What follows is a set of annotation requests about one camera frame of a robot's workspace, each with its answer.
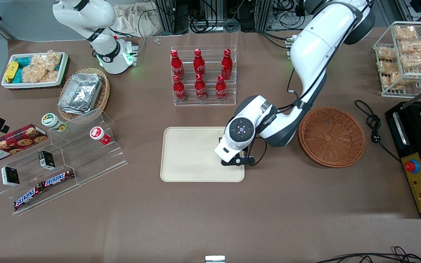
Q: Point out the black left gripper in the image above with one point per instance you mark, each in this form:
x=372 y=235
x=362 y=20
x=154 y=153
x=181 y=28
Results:
x=220 y=139

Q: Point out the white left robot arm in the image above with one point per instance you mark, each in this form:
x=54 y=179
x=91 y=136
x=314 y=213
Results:
x=313 y=47

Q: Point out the beige plastic tray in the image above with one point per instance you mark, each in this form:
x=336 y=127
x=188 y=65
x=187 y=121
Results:
x=188 y=153

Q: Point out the round brown wicker basket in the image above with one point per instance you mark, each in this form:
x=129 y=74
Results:
x=331 y=137

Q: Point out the oval light wicker basket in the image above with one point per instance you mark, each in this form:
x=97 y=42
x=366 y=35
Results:
x=102 y=96

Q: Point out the aluminium foil tray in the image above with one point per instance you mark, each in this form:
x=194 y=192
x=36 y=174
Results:
x=82 y=89
x=69 y=109

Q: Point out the clear acrylic bottle rack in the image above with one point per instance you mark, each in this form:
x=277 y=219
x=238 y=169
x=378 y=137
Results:
x=210 y=98

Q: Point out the red cola bottle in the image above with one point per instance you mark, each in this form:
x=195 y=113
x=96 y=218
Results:
x=226 y=65
x=200 y=88
x=221 y=89
x=199 y=65
x=177 y=67
x=179 y=90

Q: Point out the small silver object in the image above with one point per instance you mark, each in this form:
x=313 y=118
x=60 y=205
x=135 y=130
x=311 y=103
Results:
x=215 y=259

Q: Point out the cup with red lid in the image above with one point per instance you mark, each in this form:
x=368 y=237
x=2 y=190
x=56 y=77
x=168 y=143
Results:
x=98 y=134

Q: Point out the small clear plastic piece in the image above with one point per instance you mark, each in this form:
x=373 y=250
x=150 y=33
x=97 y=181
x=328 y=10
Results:
x=156 y=41

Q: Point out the clear acrylic stepped stand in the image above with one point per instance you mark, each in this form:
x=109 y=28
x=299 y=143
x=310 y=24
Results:
x=86 y=160

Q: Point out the red emergency stop button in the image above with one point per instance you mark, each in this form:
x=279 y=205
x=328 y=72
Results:
x=412 y=166

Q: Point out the crumpled white cloth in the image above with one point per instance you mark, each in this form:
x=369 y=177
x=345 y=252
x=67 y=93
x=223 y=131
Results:
x=137 y=20

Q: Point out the clear bag of fried snacks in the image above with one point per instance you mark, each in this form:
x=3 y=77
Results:
x=413 y=46
x=386 y=53
x=397 y=79
x=417 y=60
x=406 y=33
x=387 y=67

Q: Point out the Snickers chocolate bar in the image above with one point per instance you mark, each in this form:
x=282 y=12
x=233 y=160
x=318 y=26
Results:
x=27 y=197
x=59 y=178

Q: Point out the cup with green lid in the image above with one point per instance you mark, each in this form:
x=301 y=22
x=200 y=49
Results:
x=51 y=121

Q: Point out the small black box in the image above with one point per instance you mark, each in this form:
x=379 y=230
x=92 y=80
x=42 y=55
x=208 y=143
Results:
x=10 y=176
x=46 y=159

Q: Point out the white rectangular bin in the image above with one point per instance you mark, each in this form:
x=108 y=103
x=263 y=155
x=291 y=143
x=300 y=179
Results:
x=59 y=75

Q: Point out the clear bag of crackers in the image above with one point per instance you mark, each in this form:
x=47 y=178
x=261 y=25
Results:
x=37 y=75
x=48 y=60

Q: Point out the red tartan cookie box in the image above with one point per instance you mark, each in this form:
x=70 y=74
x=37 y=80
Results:
x=9 y=144

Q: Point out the teal snack packet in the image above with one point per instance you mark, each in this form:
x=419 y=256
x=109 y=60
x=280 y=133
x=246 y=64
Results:
x=24 y=61
x=18 y=76

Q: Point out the yellow snack packet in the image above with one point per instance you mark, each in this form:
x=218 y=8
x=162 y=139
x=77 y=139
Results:
x=11 y=71

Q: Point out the aluminium frame post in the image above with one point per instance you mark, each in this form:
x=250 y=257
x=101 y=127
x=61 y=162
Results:
x=263 y=14
x=166 y=16

